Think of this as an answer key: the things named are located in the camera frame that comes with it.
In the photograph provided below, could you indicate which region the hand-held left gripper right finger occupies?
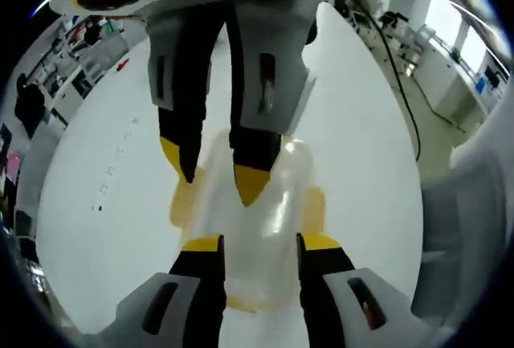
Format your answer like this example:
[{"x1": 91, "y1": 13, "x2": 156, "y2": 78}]
[{"x1": 296, "y1": 231, "x2": 443, "y2": 348}]

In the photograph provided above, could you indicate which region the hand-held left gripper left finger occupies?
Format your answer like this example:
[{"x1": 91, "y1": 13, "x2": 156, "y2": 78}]
[{"x1": 82, "y1": 234, "x2": 228, "y2": 348}]

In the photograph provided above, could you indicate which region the black office chair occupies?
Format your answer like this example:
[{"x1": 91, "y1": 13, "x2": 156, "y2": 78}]
[{"x1": 378, "y1": 10, "x2": 411, "y2": 36}]

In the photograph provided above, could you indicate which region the white desk row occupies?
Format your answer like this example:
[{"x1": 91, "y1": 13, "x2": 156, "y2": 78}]
[{"x1": 412, "y1": 22, "x2": 504, "y2": 121}]

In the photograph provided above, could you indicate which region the person's white shirt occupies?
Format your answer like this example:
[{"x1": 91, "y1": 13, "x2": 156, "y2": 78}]
[{"x1": 447, "y1": 93, "x2": 514, "y2": 189}]

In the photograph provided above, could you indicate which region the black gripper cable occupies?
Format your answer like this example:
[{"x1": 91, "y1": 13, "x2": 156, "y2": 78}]
[{"x1": 340, "y1": 0, "x2": 422, "y2": 161}]

